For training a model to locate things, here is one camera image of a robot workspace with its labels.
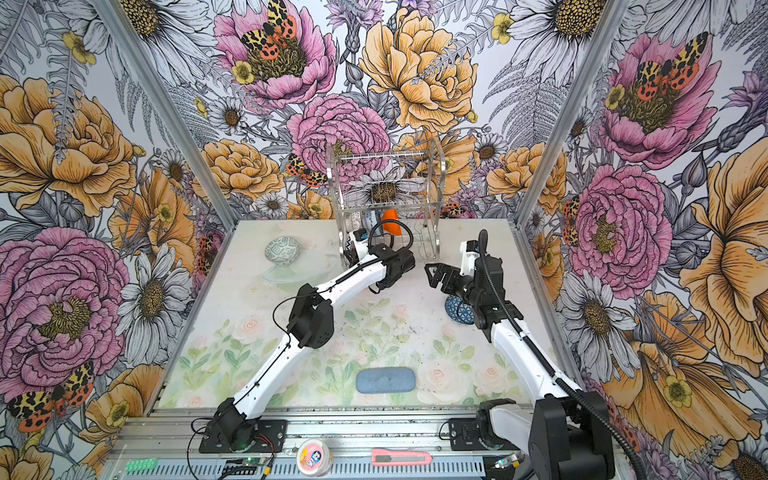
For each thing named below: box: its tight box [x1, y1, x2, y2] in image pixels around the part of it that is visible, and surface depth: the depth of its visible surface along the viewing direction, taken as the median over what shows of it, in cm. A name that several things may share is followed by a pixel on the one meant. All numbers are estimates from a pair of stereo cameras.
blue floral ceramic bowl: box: [366, 210, 378, 230], surface depth 107 cm
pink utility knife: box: [371, 448, 433, 466], surface depth 73 cm
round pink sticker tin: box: [296, 438, 333, 477], surface depth 64 cm
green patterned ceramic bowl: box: [265, 236, 301, 266], surface depth 112 cm
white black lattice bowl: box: [351, 211, 363, 231], surface depth 107 cm
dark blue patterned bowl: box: [444, 295, 475, 325], surface depth 97 cm
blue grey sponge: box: [356, 367, 417, 394], surface depth 82 cm
